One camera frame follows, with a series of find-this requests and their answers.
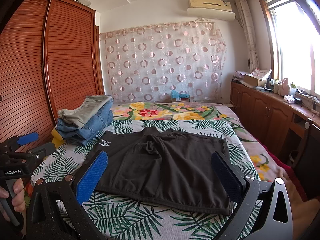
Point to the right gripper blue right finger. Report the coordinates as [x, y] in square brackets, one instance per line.
[230, 177]

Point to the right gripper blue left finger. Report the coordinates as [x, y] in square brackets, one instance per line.
[88, 175]

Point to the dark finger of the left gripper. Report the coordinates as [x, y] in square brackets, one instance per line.
[43, 151]

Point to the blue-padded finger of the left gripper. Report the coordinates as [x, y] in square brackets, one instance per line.
[28, 138]

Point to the black shorts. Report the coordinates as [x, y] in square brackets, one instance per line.
[170, 168]

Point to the person's left hand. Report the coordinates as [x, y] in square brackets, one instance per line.
[18, 201]

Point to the folded blue jeans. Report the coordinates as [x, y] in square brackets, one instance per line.
[81, 136]

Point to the palm leaf bed sheet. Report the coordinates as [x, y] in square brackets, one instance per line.
[120, 217]

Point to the folded beige pants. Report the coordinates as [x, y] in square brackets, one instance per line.
[81, 115]

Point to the floral blanket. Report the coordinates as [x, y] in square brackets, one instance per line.
[267, 165]

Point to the wooden sideboard cabinet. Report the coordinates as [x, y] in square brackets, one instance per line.
[276, 124]

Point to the wooden louvered wardrobe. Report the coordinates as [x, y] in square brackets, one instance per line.
[49, 61]

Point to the cardboard box on cabinet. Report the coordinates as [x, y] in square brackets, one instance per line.
[254, 81]

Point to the blue plush toy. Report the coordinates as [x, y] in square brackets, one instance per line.
[178, 96]

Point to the pink bottle on cabinet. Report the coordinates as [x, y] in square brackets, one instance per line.
[285, 87]

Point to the circle-patterned sheer curtain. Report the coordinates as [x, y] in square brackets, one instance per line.
[152, 62]

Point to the window drape curtain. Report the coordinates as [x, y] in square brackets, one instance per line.
[248, 27]

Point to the window with wooden frame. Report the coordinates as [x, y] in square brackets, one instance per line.
[295, 44]

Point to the white wall air conditioner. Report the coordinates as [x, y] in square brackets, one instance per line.
[211, 9]

